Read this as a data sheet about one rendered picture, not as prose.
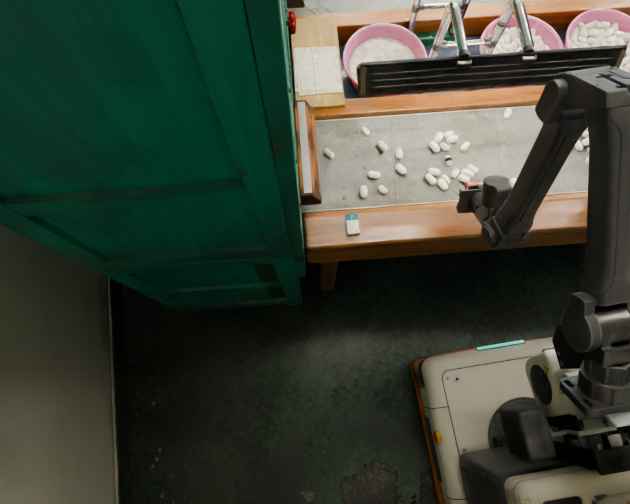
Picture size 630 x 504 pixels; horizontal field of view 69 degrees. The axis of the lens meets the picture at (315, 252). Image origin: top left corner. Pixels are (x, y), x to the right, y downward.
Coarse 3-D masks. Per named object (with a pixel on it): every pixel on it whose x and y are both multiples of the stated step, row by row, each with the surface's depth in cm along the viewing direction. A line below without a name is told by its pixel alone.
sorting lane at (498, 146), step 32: (320, 128) 142; (352, 128) 142; (384, 128) 142; (416, 128) 141; (448, 128) 141; (480, 128) 141; (512, 128) 141; (320, 160) 139; (352, 160) 139; (384, 160) 139; (416, 160) 139; (480, 160) 138; (512, 160) 138; (576, 160) 138; (320, 192) 136; (352, 192) 136; (416, 192) 136; (448, 192) 136; (576, 192) 136
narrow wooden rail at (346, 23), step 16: (544, 0) 151; (560, 0) 151; (576, 0) 151; (592, 0) 151; (608, 0) 151; (624, 0) 151; (288, 16) 150; (304, 16) 150; (320, 16) 150; (336, 16) 150; (352, 16) 150; (368, 16) 150; (384, 16) 150; (400, 16) 150; (432, 16) 150; (464, 16) 150; (480, 16) 150; (496, 16) 150; (544, 16) 152; (560, 16) 152; (576, 16) 153; (352, 32) 152; (368, 32) 152; (416, 32) 154; (480, 32) 157
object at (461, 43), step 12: (516, 0) 108; (444, 12) 112; (456, 12) 107; (504, 12) 113; (516, 12) 107; (444, 24) 115; (456, 24) 106; (504, 24) 116; (516, 24) 108; (528, 24) 107; (444, 36) 119; (456, 36) 106; (492, 36) 121; (528, 36) 105; (432, 48) 124; (444, 48) 124; (492, 48) 125; (528, 48) 104; (528, 60) 105
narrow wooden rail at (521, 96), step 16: (400, 96) 142; (416, 96) 142; (432, 96) 142; (448, 96) 142; (464, 96) 142; (480, 96) 142; (496, 96) 142; (512, 96) 142; (528, 96) 142; (320, 112) 140; (336, 112) 140; (352, 112) 140; (368, 112) 140; (384, 112) 141; (400, 112) 141; (416, 112) 142; (432, 112) 143
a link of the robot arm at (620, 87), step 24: (576, 72) 70; (600, 72) 68; (624, 72) 67; (576, 96) 68; (600, 96) 64; (624, 96) 63; (600, 120) 66; (624, 120) 64; (600, 144) 67; (624, 144) 65; (600, 168) 68; (624, 168) 66; (600, 192) 69; (624, 192) 67; (600, 216) 70; (624, 216) 68; (600, 240) 71; (624, 240) 69; (600, 264) 71; (624, 264) 70; (600, 288) 72; (624, 288) 71; (576, 312) 75; (576, 336) 76; (600, 336) 72
